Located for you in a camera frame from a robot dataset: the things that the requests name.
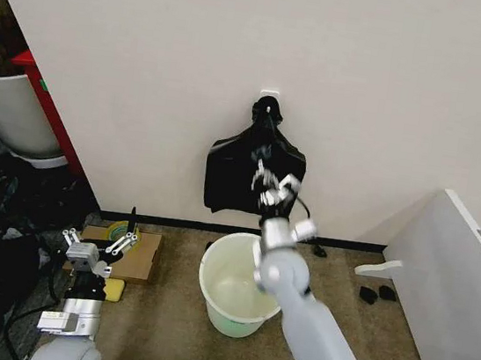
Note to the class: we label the flat brown cardboard box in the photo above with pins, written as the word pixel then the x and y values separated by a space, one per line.
pixel 141 260

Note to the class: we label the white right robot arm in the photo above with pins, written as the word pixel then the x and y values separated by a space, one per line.
pixel 314 327

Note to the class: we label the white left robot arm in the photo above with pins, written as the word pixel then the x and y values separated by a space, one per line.
pixel 67 350

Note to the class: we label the white plastic trash bin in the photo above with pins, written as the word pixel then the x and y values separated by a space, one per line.
pixel 231 285

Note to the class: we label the white wall hook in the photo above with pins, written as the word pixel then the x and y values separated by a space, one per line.
pixel 270 91

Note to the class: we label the small black scrap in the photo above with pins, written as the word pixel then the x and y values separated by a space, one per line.
pixel 319 251
pixel 368 295
pixel 387 293

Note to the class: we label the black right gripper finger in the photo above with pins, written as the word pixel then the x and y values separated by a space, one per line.
pixel 290 183
pixel 262 178

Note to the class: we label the white pot saucer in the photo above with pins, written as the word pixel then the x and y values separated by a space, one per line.
pixel 43 159

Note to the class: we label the white board panel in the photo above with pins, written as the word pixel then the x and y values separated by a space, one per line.
pixel 450 305

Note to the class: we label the red metal post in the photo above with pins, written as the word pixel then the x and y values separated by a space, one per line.
pixel 50 106

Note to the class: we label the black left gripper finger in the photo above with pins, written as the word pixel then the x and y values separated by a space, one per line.
pixel 70 237
pixel 125 242

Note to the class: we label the large white plant pot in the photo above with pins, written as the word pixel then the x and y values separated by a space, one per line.
pixel 14 112

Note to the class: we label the yellow sponge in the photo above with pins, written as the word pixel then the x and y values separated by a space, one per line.
pixel 115 290

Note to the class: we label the yellow-green tape roll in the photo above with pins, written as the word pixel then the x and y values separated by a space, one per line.
pixel 118 229

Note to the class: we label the black garbage bag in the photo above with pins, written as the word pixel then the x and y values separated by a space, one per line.
pixel 232 174

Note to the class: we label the white curved bracket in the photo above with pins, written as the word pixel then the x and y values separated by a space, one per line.
pixel 377 267

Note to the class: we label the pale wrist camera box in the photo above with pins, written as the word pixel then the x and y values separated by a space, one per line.
pixel 81 253

